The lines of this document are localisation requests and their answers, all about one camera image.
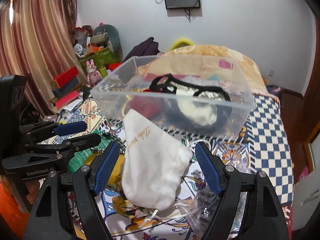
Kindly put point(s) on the wall power outlet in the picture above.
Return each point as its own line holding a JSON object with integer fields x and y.
{"x": 271, "y": 73}

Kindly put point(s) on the dark purple clothing pile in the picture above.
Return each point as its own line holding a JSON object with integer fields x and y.
{"x": 148, "y": 47}

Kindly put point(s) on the green knitted cloth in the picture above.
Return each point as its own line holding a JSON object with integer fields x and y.
{"x": 86, "y": 156}

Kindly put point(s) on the green storage basket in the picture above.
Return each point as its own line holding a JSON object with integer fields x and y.
{"x": 101, "y": 58}

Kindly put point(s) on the striped pink curtain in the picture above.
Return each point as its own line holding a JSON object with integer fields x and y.
{"x": 37, "y": 42}

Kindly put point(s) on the red velvet pouch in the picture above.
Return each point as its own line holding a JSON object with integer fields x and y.
{"x": 148, "y": 107}

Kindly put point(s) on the red gift box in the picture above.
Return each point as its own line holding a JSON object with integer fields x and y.
{"x": 63, "y": 78}

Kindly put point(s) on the pink bunny doll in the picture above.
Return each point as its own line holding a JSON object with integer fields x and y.
{"x": 93, "y": 75}

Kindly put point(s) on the white drawstring pouch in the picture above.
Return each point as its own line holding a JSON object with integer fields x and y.
{"x": 154, "y": 163}

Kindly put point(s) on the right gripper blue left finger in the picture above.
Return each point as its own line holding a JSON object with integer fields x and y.
{"x": 102, "y": 167}

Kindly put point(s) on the brown wooden wardrobe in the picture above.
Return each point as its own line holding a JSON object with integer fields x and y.
{"x": 300, "y": 116}

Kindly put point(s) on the patterned bed sheet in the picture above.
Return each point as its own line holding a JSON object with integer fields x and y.
{"x": 262, "y": 144}

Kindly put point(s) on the beige patterned blanket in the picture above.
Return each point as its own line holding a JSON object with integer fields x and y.
{"x": 205, "y": 61}

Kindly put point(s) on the yellow curved foam hoop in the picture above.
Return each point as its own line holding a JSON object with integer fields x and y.
{"x": 181, "y": 42}

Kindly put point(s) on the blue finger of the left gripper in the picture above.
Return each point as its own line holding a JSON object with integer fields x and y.
{"x": 71, "y": 128}
{"x": 81, "y": 143}

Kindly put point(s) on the grey plush toy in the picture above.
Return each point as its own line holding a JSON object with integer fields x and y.
{"x": 107, "y": 35}

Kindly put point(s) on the black lace fabric item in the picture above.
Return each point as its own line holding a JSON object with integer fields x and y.
{"x": 191, "y": 114}

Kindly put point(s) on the clear plastic storage box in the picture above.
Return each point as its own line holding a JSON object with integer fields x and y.
{"x": 115, "y": 92}

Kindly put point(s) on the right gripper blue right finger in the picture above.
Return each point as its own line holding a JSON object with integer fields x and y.
{"x": 212, "y": 168}

